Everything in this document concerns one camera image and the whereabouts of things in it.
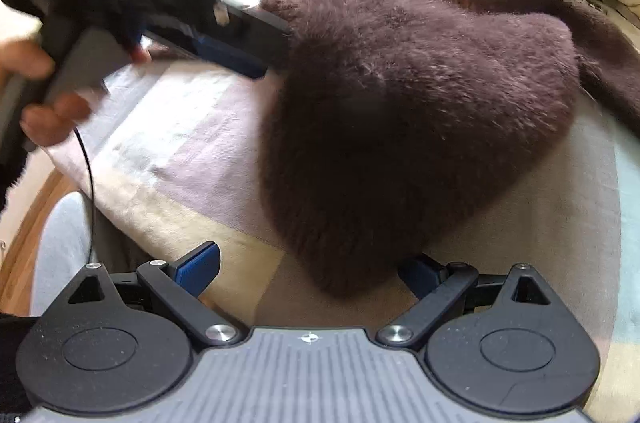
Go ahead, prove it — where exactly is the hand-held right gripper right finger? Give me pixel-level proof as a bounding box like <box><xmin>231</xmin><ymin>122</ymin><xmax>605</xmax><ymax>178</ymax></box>
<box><xmin>376</xmin><ymin>253</ymin><xmax>557</xmax><ymax>349</ymax></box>

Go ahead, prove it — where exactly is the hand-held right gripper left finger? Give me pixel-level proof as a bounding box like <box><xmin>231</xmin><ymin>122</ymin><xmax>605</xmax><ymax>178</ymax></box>
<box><xmin>67</xmin><ymin>241</ymin><xmax>240</xmax><ymax>346</ymax></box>

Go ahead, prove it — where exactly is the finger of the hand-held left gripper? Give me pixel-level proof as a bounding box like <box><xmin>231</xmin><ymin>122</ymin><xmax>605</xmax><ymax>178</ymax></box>
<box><xmin>200</xmin><ymin>0</ymin><xmax>295</xmax><ymax>71</ymax></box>
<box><xmin>142</xmin><ymin>30</ymin><xmax>268</xmax><ymax>80</ymax></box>

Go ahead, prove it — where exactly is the brown fuzzy sweater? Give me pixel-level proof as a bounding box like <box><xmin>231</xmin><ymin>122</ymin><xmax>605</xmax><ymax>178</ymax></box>
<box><xmin>257</xmin><ymin>0</ymin><xmax>640</xmax><ymax>299</ymax></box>

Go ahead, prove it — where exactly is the person's left hand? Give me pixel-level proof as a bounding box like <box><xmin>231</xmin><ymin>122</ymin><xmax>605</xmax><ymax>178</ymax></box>
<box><xmin>0</xmin><ymin>39</ymin><xmax>152</xmax><ymax>149</ymax></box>

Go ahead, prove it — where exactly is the person's grey trouser leg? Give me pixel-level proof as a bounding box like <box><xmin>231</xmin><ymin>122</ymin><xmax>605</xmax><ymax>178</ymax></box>
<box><xmin>30</xmin><ymin>190</ymin><xmax>103</xmax><ymax>319</ymax></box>

